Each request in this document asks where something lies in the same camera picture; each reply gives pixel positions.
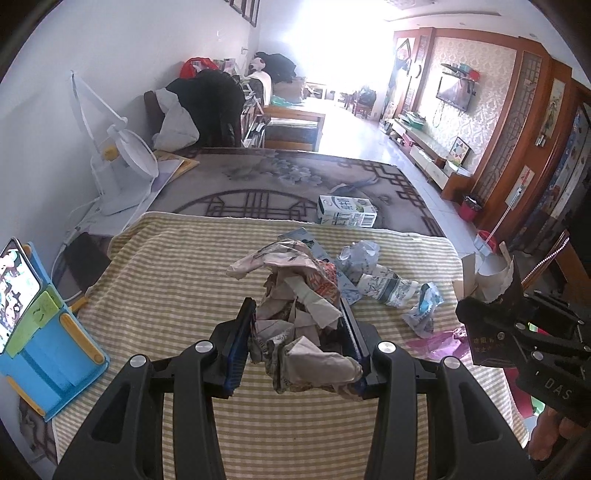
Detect white desk fan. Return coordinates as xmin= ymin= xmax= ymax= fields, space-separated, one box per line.
xmin=70 ymin=73 xmax=159 ymax=216

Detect wooden sofa bench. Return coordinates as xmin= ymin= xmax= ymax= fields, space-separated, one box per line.
xmin=250 ymin=71 xmax=327 ymax=152

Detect white green milk carton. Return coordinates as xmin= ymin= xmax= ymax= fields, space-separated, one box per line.
xmin=318 ymin=195 xmax=378 ymax=228

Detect wall mounted television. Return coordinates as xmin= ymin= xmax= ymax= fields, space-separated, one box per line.
xmin=436 ymin=74 xmax=475 ymax=112

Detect white plastic bag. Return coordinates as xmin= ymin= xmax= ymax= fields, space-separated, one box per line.
xmin=152 ymin=88 xmax=199 ymax=153

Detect striped yellow table mat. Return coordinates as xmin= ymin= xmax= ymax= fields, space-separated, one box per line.
xmin=50 ymin=210 xmax=530 ymax=480

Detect grey patterned table cover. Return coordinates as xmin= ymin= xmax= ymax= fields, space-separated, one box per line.
xmin=150 ymin=148 xmax=444 ymax=237

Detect right hand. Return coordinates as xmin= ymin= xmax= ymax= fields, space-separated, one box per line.
xmin=527 ymin=406 xmax=585 ymax=461

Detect printed paper wad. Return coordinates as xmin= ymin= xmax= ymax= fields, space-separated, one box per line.
xmin=226 ymin=240 xmax=363 ymax=399

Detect wooden carved chair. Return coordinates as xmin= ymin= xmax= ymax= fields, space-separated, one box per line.
xmin=521 ymin=230 xmax=591 ymax=307

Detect magazine rack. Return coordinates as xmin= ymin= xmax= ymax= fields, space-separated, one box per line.
xmin=239 ymin=77 xmax=270 ymax=149

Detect low tv cabinet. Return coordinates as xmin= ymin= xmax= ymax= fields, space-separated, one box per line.
xmin=387 ymin=118 xmax=473 ymax=203

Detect pink plastic bag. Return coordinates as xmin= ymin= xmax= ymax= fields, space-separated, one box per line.
xmin=406 ymin=325 xmax=470 ymax=362

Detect white patterned paper cup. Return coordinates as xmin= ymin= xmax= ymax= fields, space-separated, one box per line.
xmin=358 ymin=274 xmax=420 ymax=308

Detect blue green phone stand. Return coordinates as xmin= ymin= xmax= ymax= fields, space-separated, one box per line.
xmin=1 ymin=243 xmax=110 ymax=422

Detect red green trash bin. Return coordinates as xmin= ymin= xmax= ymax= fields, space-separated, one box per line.
xmin=514 ymin=390 xmax=546 ymax=418

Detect blue white snack wrapper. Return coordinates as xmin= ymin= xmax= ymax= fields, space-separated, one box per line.
xmin=402 ymin=282 xmax=445 ymax=339

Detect framed wall pictures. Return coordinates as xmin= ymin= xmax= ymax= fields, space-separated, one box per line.
xmin=225 ymin=0 xmax=260 ymax=27

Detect black tablet on table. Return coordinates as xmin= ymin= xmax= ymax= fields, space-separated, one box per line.
xmin=64 ymin=232 xmax=110 ymax=293

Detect small red floor bin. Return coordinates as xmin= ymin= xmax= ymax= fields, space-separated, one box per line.
xmin=459 ymin=195 xmax=482 ymax=223

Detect smartphone with lit screen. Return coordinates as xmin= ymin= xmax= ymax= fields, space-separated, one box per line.
xmin=0 ymin=238 xmax=42 ymax=353

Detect dark brown small box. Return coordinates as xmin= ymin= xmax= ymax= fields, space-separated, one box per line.
xmin=465 ymin=298 xmax=525 ymax=368

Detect white paper ball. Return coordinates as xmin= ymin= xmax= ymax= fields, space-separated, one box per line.
xmin=335 ymin=240 xmax=380 ymax=284

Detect black clothes pile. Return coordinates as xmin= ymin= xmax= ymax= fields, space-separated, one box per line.
xmin=166 ymin=70 xmax=245 ymax=148

